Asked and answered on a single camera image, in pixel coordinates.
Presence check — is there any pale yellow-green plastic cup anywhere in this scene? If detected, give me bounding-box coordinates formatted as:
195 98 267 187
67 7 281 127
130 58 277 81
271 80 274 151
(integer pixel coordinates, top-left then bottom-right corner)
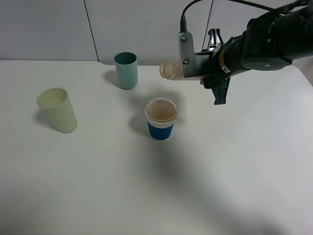
36 88 78 134

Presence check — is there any glass cup with blue sleeve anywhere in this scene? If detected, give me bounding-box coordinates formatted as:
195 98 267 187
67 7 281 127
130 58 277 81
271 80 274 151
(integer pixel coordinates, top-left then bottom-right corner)
145 98 177 141

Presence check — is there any clear drink bottle red label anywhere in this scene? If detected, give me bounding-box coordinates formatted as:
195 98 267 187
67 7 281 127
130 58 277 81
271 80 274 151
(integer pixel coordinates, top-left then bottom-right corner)
159 60 209 81

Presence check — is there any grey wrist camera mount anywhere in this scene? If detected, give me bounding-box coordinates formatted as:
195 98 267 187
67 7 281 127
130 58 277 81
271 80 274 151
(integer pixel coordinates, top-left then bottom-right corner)
178 32 200 78

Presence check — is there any teal plastic cup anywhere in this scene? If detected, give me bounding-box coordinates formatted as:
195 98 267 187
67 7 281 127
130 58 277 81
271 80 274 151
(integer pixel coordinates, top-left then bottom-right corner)
114 52 138 90

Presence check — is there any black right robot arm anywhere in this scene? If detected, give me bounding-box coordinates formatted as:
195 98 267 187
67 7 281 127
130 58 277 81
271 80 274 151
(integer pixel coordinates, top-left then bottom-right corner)
201 0 313 105

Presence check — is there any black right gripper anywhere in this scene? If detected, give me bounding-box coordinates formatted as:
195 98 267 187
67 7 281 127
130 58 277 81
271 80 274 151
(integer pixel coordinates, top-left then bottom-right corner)
200 28 232 105

